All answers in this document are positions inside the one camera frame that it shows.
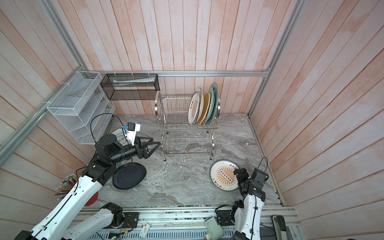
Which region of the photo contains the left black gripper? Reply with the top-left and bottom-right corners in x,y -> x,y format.
110,136 -> 161,164

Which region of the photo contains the orange sunburst plate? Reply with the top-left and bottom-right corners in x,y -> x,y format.
210,159 -> 239,192
188,90 -> 201,125

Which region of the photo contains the steel wire dish rack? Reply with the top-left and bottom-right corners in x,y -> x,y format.
155,91 -> 220,161

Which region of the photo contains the white plate black clover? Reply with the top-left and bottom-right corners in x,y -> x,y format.
111,129 -> 131,146

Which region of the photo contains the dark navy plate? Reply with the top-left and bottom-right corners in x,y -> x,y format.
113,163 -> 147,190

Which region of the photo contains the yellow woven plate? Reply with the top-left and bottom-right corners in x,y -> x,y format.
197,93 -> 211,125

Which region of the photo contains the light teal flower plate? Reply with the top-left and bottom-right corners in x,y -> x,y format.
205,87 -> 215,125

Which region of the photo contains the grey green plate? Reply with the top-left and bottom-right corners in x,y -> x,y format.
207,82 -> 219,125

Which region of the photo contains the cream floral plate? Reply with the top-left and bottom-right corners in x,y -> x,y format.
195,87 -> 204,125

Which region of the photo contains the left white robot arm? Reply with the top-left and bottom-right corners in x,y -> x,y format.
16,134 -> 161,240

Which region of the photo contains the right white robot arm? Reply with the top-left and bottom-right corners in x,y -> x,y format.
232,168 -> 269,240

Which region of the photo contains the white green device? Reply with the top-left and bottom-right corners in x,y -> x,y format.
205,217 -> 224,240

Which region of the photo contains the red pencil holder cup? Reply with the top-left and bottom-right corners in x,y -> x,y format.
54,173 -> 99,207

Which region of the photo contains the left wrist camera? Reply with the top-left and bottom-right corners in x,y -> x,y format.
123,123 -> 141,146

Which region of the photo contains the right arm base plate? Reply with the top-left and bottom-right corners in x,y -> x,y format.
215,209 -> 235,227

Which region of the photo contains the black mesh wall basket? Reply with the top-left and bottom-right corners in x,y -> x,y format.
101,73 -> 160,101

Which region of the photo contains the white wire wall shelf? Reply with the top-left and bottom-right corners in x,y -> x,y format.
47,72 -> 115,145

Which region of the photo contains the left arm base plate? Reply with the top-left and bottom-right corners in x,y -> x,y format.
111,212 -> 140,229

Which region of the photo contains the aluminium frame rail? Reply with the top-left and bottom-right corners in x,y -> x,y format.
1,1 -> 308,166

